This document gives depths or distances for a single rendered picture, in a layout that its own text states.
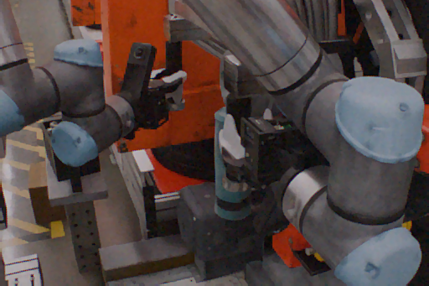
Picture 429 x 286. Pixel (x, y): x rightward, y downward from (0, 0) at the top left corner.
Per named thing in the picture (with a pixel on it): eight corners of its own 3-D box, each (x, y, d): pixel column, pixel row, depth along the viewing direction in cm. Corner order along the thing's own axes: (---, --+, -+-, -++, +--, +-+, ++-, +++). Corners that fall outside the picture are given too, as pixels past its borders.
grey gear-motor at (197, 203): (313, 267, 148) (328, 180, 134) (195, 302, 134) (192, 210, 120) (288, 238, 163) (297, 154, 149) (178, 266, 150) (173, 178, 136)
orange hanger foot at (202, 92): (324, 121, 151) (332, 18, 137) (171, 147, 134) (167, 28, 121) (299, 103, 166) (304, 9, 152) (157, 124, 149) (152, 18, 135)
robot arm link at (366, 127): (307, 64, 42) (298, 169, 46) (367, 109, 32) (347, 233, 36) (377, 61, 43) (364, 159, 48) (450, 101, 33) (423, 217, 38)
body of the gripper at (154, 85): (140, 112, 96) (105, 135, 86) (137, 73, 92) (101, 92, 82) (172, 119, 93) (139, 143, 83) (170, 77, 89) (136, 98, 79)
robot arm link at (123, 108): (87, 99, 79) (124, 106, 75) (102, 91, 82) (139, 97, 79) (91, 138, 82) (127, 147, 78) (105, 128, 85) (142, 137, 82)
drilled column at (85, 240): (105, 267, 159) (88, 168, 142) (78, 273, 156) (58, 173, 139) (100, 251, 168) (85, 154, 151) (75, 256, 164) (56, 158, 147)
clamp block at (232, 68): (293, 92, 66) (296, 57, 64) (235, 100, 63) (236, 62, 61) (277, 81, 71) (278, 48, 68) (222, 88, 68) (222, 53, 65)
